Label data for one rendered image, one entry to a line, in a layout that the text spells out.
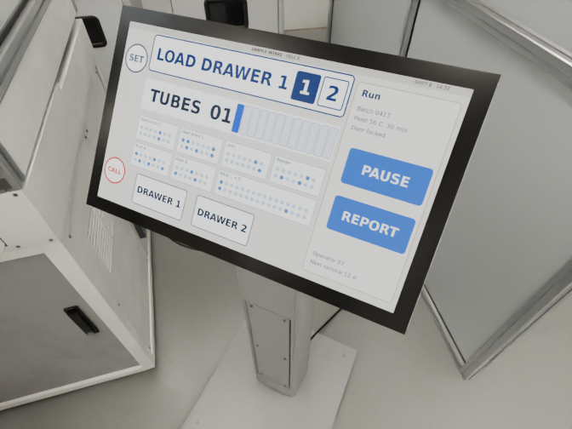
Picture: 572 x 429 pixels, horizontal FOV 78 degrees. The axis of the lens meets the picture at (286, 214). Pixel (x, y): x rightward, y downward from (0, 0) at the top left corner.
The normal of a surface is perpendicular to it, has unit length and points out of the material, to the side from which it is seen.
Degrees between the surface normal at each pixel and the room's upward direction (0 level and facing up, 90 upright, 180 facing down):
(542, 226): 90
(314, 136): 50
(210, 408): 3
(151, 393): 0
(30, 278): 90
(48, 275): 90
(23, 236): 90
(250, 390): 3
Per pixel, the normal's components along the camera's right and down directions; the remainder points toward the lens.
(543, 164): -0.98, 0.14
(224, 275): 0.00, -0.68
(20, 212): 0.28, 0.71
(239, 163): -0.32, 0.07
